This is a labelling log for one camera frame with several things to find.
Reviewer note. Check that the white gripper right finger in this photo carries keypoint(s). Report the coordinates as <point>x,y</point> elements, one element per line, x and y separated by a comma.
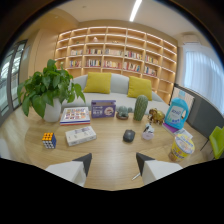
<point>156,169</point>

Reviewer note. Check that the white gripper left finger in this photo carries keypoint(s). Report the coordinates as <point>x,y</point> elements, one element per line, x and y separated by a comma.
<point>70,170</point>

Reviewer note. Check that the white plant pot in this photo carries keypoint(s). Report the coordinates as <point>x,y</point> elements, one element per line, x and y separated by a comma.
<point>52,111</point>

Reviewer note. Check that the green leafy plant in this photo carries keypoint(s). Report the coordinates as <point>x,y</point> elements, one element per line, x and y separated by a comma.
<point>46,86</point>

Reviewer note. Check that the yellow instant noodle cup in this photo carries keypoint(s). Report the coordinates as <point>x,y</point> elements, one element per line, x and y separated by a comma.
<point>181,148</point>

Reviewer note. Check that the white flat box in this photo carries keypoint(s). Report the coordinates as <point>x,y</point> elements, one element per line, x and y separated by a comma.
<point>80,135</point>

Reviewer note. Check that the rubik's cube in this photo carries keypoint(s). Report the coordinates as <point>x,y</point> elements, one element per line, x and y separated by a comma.
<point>49,140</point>

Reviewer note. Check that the small white toy figure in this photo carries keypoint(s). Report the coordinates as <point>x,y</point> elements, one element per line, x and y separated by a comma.
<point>148,132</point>

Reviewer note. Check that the black computer mouse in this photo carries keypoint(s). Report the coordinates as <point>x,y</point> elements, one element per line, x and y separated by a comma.
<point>129,135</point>

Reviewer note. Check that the purple and white booklet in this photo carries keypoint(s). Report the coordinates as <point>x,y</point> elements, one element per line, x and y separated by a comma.
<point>178,131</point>

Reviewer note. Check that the golden elephant figurine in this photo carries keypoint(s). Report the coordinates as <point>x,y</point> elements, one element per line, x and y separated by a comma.
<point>156,116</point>

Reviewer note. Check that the colourful picture book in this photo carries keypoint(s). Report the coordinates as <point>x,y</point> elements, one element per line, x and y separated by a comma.
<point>75,115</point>

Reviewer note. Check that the blue detergent bottle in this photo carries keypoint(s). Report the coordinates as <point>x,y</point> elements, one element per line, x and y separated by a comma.
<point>176,114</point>

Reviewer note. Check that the green cactus figure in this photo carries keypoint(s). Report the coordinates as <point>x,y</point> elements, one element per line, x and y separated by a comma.
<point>140,107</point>

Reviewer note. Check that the small green elephant figurine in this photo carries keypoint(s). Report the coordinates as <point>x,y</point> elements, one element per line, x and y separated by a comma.
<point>122,112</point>

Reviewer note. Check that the green chair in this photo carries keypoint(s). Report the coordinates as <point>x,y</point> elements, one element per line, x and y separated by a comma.
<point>217,141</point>

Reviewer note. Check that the purple cardboard box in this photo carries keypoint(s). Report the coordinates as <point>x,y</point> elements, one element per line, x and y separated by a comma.
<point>103,108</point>

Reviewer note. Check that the small yellow cushion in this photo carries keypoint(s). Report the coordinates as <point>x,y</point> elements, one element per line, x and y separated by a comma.
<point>140,87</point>

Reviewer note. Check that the grey sofa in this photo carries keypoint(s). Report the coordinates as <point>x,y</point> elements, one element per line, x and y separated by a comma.
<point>118,95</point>

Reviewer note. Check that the large yellow cushion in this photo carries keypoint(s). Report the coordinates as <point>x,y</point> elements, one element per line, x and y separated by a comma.
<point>97,82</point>

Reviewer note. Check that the white window curtain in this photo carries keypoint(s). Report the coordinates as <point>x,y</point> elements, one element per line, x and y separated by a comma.
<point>203,78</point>

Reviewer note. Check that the glass door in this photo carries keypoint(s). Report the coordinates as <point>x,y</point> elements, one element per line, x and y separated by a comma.
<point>11,80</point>

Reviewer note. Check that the white air conditioner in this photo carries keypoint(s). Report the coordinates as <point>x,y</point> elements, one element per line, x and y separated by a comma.
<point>190,38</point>

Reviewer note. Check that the ceiling light strip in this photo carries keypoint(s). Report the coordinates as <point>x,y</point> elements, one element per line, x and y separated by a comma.
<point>135,10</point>

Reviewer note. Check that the wooden bookshelf wall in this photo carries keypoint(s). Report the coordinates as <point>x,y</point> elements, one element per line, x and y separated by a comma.
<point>116,56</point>

